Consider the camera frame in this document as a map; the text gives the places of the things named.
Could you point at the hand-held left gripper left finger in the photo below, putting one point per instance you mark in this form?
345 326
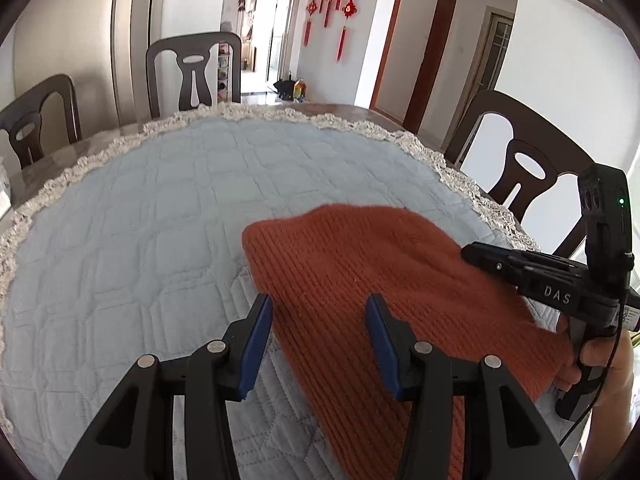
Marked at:
257 345

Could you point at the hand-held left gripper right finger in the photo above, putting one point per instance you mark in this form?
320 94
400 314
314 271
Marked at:
382 350

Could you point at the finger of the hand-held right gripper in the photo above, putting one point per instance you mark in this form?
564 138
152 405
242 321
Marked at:
505 260

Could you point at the rust orange knitted sweater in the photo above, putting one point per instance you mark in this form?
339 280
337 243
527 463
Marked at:
360 260

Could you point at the person's right forearm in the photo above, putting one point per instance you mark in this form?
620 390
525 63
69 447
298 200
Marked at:
612 425

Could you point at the person's right hand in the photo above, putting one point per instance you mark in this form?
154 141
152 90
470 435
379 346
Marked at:
607 357

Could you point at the dark wooden chair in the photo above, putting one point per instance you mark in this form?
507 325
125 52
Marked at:
500 110
65 95
165 55

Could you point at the blue quilted lace-edged mat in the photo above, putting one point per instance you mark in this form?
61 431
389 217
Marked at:
150 210

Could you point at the grey glazed door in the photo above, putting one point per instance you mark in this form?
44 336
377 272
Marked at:
495 60

